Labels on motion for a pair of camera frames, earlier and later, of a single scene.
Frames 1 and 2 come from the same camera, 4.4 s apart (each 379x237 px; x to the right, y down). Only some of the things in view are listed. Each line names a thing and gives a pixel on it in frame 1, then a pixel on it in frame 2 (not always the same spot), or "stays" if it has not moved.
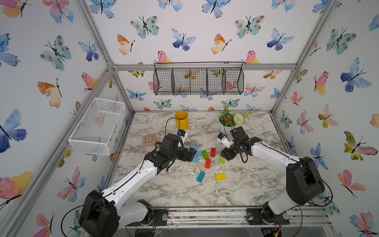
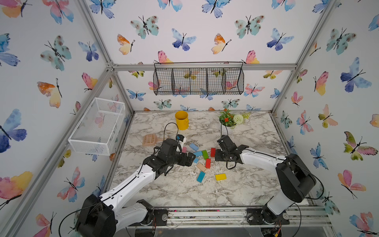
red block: x=212 y=152 stays
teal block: x=201 y=176 stays
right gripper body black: x=234 y=149 -> x=221 y=156
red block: x=208 y=163 stays
